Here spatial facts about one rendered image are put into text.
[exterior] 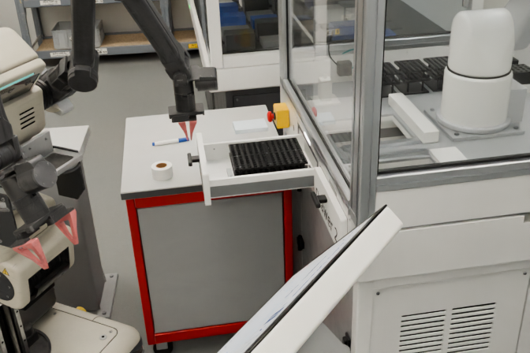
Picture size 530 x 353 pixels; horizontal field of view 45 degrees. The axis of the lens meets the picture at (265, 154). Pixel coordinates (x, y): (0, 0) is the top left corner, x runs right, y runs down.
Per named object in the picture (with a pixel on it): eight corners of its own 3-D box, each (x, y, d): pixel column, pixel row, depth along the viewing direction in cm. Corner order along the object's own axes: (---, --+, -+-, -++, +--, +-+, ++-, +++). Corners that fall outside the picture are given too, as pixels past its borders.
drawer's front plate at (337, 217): (340, 256, 166) (341, 220, 161) (314, 198, 191) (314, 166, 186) (346, 255, 166) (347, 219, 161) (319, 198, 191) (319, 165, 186)
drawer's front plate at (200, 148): (205, 206, 189) (202, 174, 184) (198, 161, 215) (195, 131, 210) (211, 206, 189) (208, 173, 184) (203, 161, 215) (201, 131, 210)
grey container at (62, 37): (54, 50, 558) (50, 31, 550) (61, 40, 585) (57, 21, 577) (101, 47, 561) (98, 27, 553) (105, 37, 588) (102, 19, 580)
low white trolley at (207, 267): (147, 366, 245) (120, 192, 210) (147, 267, 299) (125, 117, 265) (298, 343, 252) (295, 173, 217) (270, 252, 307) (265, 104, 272)
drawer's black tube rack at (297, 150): (236, 188, 195) (234, 169, 192) (229, 161, 210) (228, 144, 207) (307, 180, 198) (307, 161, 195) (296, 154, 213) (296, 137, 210)
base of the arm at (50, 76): (56, 68, 185) (26, 83, 175) (71, 54, 180) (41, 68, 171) (75, 93, 186) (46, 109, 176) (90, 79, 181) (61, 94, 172)
